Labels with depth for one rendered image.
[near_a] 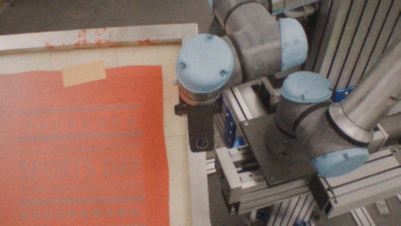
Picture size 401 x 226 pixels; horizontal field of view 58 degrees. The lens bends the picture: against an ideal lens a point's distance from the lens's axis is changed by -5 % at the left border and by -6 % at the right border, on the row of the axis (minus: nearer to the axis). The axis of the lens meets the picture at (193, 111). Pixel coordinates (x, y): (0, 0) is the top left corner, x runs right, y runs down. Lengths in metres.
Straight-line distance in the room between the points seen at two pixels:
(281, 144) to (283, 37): 0.49
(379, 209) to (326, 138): 1.54
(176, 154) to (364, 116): 0.42
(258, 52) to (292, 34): 0.06
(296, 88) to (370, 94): 0.19
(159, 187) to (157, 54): 0.32
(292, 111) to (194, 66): 0.44
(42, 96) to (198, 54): 0.54
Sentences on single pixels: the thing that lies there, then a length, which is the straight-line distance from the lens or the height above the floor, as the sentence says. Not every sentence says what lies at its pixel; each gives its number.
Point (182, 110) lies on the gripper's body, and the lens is 0.71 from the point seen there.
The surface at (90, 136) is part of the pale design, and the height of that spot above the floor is 1.39.
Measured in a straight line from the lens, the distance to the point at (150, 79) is 0.92.
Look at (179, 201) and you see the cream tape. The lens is 0.89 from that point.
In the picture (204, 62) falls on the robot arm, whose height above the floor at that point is 1.76.
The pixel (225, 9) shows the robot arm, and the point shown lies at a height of 1.75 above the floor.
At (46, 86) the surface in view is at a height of 1.46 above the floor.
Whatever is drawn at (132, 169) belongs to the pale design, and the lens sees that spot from 0.89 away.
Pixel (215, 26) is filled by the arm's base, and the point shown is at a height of 1.32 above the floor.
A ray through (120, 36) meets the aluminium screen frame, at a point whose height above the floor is 1.55.
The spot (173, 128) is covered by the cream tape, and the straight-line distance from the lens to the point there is 0.89.
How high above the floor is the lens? 2.09
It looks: 48 degrees down
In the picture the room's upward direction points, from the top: straight up
